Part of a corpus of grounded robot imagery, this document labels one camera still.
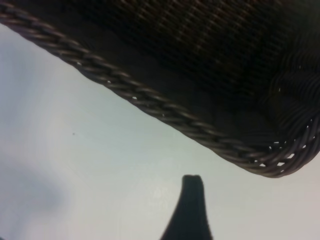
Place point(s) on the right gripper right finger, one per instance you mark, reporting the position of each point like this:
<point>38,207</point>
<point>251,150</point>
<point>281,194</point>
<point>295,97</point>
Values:
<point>198,220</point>

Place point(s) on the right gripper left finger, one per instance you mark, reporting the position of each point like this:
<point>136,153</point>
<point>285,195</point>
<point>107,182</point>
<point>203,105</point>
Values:
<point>181,220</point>

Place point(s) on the dark brown wicker basket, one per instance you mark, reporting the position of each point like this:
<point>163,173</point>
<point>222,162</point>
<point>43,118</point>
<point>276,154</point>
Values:
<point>200,62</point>

